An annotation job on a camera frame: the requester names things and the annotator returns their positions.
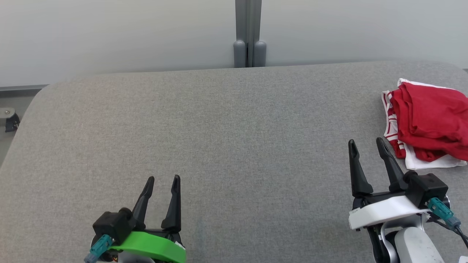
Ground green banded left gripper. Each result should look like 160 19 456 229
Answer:
108 175 187 263

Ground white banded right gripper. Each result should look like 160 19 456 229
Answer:
347 137 433 263

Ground red and white striped shorts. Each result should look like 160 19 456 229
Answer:
382 78 468 171

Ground left camera cable teal plug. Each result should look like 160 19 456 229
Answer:
83 235 114 263

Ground camera cable teal plug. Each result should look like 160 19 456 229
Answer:
426 197 468 252
83 235 114 263

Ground right camera cable teal plug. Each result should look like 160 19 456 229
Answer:
426 197 468 252

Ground grey metal wheeled frame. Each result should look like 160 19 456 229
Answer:
0 107 20 133

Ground grey partition post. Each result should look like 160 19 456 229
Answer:
233 0 267 68

